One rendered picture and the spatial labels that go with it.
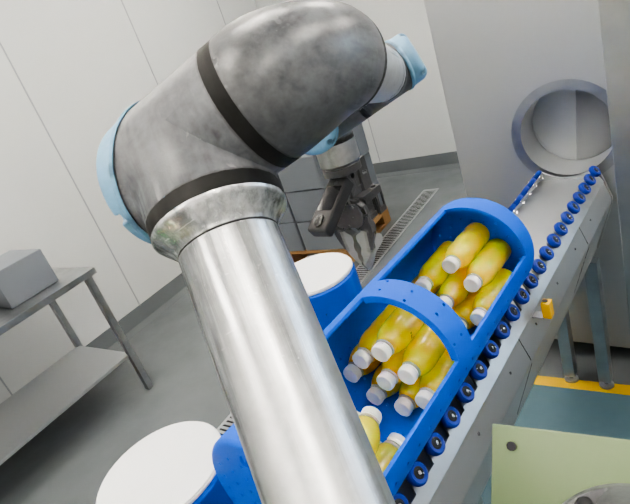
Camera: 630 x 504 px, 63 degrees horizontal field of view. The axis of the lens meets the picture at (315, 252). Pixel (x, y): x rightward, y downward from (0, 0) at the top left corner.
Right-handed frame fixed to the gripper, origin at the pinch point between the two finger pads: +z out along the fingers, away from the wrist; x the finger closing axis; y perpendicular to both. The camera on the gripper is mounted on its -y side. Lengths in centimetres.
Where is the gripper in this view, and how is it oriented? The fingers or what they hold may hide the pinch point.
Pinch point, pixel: (365, 265)
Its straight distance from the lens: 100.3
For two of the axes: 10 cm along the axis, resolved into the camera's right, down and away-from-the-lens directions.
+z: 3.1, 8.7, 3.8
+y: 5.8, -4.9, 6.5
